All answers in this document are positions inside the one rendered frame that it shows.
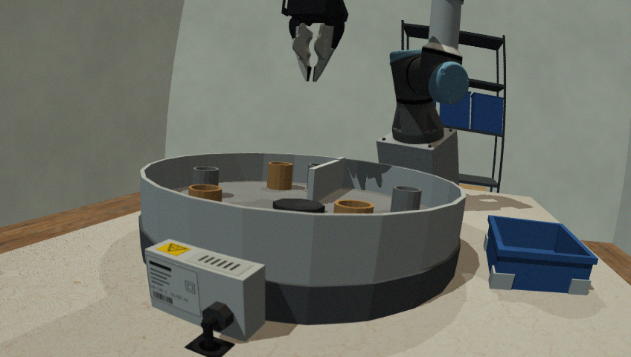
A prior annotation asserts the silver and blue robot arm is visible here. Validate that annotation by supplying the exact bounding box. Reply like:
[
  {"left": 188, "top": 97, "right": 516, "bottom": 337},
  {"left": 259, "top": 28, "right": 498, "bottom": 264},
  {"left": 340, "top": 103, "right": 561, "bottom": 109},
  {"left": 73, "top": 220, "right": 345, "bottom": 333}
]
[{"left": 389, "top": 0, "right": 469, "bottom": 144}]

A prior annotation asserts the blue crate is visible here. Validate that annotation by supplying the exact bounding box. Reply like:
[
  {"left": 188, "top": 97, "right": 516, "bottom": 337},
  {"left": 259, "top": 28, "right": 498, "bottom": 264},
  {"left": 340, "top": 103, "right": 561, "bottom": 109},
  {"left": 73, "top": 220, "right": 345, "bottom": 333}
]
[{"left": 484, "top": 215, "right": 598, "bottom": 295}]

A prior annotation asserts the bronze bushing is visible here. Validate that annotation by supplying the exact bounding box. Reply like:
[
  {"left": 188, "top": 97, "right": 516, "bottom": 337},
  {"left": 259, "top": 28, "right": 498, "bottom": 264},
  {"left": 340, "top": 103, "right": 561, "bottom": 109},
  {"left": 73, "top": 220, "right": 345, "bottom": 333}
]
[
  {"left": 267, "top": 162, "right": 293, "bottom": 190},
  {"left": 333, "top": 199, "right": 374, "bottom": 213},
  {"left": 188, "top": 184, "right": 222, "bottom": 202}
]

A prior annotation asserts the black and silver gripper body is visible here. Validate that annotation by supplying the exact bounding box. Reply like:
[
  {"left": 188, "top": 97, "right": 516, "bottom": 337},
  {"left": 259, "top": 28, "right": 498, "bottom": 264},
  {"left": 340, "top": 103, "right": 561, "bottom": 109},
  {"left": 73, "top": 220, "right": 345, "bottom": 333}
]
[{"left": 281, "top": 0, "right": 342, "bottom": 26}]

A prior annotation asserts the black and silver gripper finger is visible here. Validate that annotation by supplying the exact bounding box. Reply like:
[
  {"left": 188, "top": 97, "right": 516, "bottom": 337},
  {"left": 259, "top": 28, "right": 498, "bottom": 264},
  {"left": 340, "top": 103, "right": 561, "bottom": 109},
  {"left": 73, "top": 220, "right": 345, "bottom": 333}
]
[
  {"left": 289, "top": 18, "right": 313, "bottom": 82},
  {"left": 313, "top": 11, "right": 345, "bottom": 82}
]

